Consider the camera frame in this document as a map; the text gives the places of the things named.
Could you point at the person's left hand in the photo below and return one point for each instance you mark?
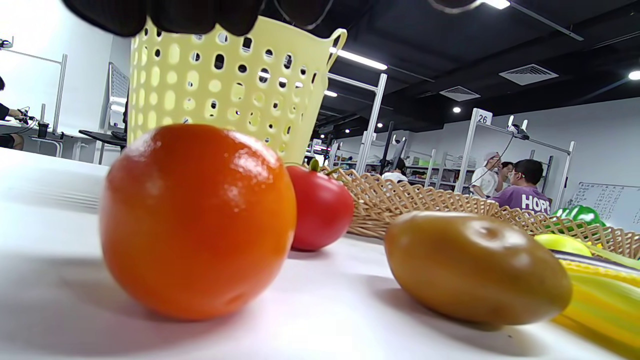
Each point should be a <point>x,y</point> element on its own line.
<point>175,12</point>

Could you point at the yellow plastic basket container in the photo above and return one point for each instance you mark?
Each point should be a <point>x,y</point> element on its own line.
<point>225,90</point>

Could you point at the orange fruit object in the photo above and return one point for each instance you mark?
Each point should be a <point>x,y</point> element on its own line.
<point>200,220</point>

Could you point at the red tomato object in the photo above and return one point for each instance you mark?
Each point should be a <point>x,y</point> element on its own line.
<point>320,210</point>

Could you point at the oval wicker basket container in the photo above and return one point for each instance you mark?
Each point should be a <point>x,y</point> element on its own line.
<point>390,200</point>

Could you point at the brown potato object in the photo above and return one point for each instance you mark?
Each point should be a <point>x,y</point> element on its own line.
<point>475,270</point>

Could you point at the yellow lemon object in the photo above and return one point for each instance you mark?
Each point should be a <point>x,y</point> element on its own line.
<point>562,244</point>

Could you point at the green bell pepper object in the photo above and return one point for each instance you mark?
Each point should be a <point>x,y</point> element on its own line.
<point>580,215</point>

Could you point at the purple eggplant object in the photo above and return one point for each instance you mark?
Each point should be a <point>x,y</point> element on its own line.
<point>600,261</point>

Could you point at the yellow corn cob object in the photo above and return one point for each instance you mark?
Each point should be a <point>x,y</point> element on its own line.
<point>605,305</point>

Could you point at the long ceiling light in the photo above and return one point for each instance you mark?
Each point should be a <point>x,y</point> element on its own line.
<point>360,59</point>
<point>496,3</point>

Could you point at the ceiling air vent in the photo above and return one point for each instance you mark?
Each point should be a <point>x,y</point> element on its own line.
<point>528,74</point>
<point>459,93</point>

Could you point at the whiteboard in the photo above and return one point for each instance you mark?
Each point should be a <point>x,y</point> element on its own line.
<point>607,205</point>

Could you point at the white metal rig frame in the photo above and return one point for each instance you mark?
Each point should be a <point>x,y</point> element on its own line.
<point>372,120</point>
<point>470,140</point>

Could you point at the white mounted camera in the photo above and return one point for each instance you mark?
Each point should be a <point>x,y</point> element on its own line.
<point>519,130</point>

